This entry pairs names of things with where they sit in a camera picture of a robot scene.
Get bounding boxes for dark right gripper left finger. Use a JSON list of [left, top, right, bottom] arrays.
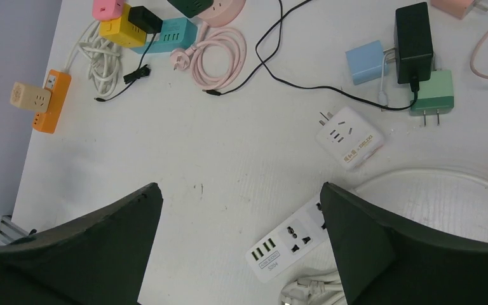
[[0, 183, 163, 304]]

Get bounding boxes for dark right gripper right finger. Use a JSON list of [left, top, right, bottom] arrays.
[[320, 182, 488, 304]]

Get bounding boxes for beige dragon cube adapter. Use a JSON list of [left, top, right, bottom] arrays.
[[10, 82, 51, 112]]

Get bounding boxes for orange power strip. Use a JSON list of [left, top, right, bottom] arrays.
[[32, 69, 72, 134]]

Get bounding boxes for white cube plug adapter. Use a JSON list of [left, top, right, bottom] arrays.
[[316, 106, 385, 171]]

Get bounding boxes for yellow cube socket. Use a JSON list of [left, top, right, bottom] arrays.
[[98, 3, 147, 48]]

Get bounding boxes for pink cube socket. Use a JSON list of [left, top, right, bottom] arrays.
[[91, 0, 125, 21]]

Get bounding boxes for dark green cube socket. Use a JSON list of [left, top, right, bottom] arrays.
[[168, 0, 214, 18]]

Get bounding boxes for round pink socket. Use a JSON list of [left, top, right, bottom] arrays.
[[198, 0, 246, 28]]

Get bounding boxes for white power strip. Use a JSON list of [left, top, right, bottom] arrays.
[[245, 194, 329, 283]]

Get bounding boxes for green charger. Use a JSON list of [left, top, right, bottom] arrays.
[[409, 70, 455, 126]]

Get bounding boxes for light blue charger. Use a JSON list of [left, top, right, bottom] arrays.
[[345, 40, 390, 85]]

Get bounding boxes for black power adapter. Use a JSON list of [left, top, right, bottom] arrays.
[[394, 2, 434, 85]]

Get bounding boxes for teal power strip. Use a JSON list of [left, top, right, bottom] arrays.
[[131, 17, 198, 54]]

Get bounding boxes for small black charger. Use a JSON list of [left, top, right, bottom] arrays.
[[128, 6, 163, 34]]

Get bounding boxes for salmon pink charger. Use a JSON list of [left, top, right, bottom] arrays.
[[429, 0, 488, 20]]

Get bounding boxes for white cable of orange strip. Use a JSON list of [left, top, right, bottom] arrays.
[[62, 20, 123, 98]]

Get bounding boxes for pink coiled cable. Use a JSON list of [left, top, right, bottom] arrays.
[[170, 21, 247, 92]]

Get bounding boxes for thin black cable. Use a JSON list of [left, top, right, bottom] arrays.
[[205, 0, 419, 112]]

